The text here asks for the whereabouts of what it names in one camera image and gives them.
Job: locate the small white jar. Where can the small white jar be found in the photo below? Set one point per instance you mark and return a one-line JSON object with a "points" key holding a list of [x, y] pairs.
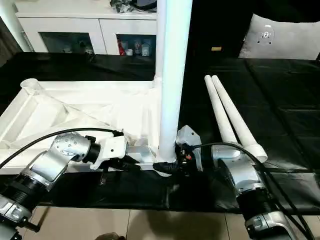
{"points": [[129, 52], [145, 50]]}

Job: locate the white plastic table leg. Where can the white plastic table leg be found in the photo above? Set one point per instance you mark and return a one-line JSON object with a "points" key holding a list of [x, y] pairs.
{"points": [[221, 112], [235, 112], [157, 81], [172, 75]]}

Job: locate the white plastic table top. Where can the white plastic table top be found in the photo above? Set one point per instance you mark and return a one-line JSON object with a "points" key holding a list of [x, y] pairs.
{"points": [[75, 100]]}

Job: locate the grey-brown curtain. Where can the grey-brown curtain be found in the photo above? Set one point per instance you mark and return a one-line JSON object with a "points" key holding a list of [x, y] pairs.
{"points": [[8, 42]]}

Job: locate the grey rounded bag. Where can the grey rounded bag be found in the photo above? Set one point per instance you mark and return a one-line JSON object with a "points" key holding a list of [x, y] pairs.
{"points": [[146, 3]]}

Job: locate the black metal support rod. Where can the black metal support rod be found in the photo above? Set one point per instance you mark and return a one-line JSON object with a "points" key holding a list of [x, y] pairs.
{"points": [[37, 222]]}

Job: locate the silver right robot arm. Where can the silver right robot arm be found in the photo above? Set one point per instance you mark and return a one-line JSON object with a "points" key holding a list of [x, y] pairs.
{"points": [[245, 175]]}

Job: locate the black work mat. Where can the black work mat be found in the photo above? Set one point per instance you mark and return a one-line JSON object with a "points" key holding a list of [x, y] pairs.
{"points": [[287, 100]]}

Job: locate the black furniture with gold label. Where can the black furniture with gold label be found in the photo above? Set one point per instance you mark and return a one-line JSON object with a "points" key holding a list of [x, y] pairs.
{"points": [[220, 25]]}

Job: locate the dark clutter pile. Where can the dark clutter pile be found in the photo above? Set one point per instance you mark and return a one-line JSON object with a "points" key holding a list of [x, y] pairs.
{"points": [[121, 6]]}

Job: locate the white sideboard with glass doors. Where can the white sideboard with glass doors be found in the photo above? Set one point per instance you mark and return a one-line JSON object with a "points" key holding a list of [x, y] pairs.
{"points": [[75, 25]]}

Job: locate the grey cushion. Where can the grey cushion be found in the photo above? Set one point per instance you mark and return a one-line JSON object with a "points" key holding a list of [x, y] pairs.
{"points": [[282, 37]]}

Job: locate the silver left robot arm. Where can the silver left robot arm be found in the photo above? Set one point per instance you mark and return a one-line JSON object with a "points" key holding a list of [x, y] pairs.
{"points": [[50, 162]]}

